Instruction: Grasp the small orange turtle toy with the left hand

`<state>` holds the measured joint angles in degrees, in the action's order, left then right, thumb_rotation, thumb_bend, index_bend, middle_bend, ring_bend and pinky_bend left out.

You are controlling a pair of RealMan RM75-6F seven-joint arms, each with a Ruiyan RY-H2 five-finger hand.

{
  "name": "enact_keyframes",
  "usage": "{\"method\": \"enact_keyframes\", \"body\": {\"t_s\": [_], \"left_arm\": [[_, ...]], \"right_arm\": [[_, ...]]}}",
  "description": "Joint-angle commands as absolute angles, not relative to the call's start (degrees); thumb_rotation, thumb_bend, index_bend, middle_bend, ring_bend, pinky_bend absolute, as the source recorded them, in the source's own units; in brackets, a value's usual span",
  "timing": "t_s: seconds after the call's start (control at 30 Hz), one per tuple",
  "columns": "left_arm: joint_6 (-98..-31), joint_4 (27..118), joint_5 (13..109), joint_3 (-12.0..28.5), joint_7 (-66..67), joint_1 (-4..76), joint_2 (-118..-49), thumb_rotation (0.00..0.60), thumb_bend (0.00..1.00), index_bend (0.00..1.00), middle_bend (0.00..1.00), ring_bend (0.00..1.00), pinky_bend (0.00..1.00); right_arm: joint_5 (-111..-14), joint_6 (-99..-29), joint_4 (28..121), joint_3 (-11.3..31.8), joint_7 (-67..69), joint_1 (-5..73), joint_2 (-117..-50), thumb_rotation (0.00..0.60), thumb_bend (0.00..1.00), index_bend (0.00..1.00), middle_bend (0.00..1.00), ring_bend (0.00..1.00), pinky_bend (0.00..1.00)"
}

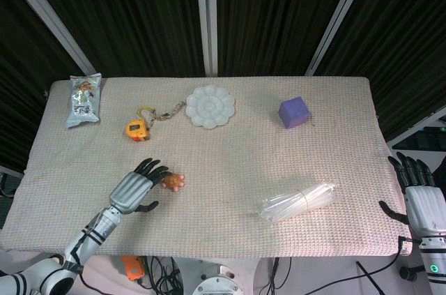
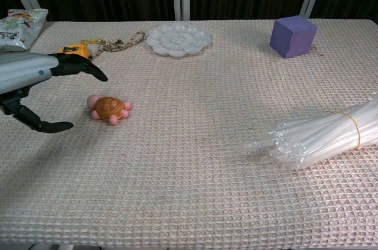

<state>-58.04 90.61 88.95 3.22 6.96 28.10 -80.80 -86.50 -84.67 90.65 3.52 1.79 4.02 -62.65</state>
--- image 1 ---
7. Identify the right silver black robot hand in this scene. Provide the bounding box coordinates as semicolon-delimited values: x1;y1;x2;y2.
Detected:
378;151;446;239

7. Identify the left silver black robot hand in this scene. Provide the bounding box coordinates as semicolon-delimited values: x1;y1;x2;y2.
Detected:
109;158;171;215

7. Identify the small orange toy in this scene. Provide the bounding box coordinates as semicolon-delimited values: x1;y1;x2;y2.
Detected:
160;172;187;192

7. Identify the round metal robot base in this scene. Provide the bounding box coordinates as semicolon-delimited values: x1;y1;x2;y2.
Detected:
190;262;247;295

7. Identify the beige knitted table cloth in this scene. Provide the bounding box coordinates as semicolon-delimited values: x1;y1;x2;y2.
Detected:
0;76;413;259

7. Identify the white flower-shaped palette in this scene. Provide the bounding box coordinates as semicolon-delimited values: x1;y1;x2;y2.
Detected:
185;85;236;130

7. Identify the yellow tape measure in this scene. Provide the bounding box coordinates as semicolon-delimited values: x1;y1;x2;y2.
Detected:
125;119;151;142

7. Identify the orange tool under table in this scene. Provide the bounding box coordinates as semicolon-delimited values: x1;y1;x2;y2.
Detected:
121;255;145;281

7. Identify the silver snack bag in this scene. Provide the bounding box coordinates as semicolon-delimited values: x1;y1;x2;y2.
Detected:
66;72;102;130

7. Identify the bundle of clear straws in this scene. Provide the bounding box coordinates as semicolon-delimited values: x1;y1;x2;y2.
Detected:
259;181;340;228

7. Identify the purple cube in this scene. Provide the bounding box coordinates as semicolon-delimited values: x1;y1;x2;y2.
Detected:
277;96;312;130

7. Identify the black cable bundle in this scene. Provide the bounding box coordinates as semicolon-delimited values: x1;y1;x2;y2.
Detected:
137;255;196;295

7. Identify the white aluminium frame post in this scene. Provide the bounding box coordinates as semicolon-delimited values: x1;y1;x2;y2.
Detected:
194;0;219;77
304;0;379;76
0;0;98;76

